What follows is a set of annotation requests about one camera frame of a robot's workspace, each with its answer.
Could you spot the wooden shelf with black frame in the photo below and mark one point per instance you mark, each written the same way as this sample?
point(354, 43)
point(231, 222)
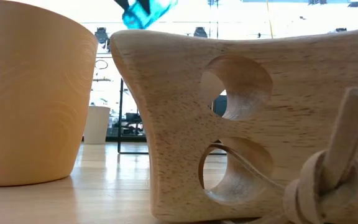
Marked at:
point(120, 124)

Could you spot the teal glass tumbler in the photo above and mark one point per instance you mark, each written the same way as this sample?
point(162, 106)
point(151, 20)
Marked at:
point(135, 18)

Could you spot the orange cup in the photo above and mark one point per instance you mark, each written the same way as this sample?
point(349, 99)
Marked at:
point(26, 93)

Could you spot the black aluminium table frame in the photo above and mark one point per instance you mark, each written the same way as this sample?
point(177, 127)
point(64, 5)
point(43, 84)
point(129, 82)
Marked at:
point(129, 139)

